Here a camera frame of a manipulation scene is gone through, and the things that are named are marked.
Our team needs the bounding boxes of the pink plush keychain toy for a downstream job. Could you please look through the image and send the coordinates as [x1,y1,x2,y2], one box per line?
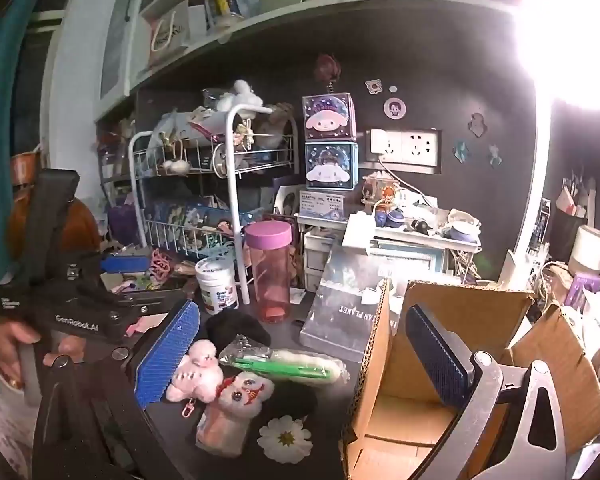
[164,339,224,403]

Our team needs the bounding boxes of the clear bag of white pads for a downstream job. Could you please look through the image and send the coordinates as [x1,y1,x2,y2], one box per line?
[219,335,350,387]

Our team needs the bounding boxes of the white lion plush toy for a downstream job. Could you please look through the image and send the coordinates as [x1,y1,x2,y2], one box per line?
[218,372,275,419]

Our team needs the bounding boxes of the pink tissue pack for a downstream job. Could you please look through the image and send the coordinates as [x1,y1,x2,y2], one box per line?
[196,401,250,458]

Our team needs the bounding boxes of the person's left hand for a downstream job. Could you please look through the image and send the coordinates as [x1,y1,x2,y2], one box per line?
[0,316,86,389]

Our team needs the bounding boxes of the cardboard box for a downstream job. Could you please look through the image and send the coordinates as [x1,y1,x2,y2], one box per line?
[340,283,600,479]

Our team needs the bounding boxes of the white plastic tub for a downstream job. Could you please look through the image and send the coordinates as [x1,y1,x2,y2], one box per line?
[195,257,238,315]

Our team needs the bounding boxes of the clear gift bag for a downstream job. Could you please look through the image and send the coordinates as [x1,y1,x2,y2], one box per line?
[299,246,407,363]

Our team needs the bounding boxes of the pink water bottle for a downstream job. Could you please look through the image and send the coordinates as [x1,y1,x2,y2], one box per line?
[245,220,292,324]

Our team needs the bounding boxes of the white daisy flower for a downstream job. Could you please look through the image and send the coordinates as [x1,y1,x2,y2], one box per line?
[257,415,313,465]

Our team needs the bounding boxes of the white small desk shelf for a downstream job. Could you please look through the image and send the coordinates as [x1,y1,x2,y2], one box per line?
[296,214,482,284]

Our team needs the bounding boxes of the white cylinder humidifier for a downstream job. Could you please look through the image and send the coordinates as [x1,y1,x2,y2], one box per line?
[568,226,600,274]

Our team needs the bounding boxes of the black pen holder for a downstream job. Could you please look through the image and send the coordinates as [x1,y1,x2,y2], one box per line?
[548,208,586,262]

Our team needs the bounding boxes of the blue cinnamoroll box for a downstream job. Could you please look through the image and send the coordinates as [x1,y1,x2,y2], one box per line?
[304,141,358,191]

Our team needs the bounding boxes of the purple cinnamoroll box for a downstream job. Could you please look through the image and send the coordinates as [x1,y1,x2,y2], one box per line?
[302,92,358,141]

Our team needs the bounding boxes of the white wire rack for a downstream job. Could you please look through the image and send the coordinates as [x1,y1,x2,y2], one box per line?
[128,103,300,304]

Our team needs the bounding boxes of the white wall shelf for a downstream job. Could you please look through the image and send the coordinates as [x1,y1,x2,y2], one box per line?
[94,0,513,120]

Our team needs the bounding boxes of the white wall socket panel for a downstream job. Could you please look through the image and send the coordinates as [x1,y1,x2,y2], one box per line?
[367,128,440,168]

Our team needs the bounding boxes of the round pink wall sticker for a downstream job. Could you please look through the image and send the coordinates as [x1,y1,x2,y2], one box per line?
[382,96,407,120]

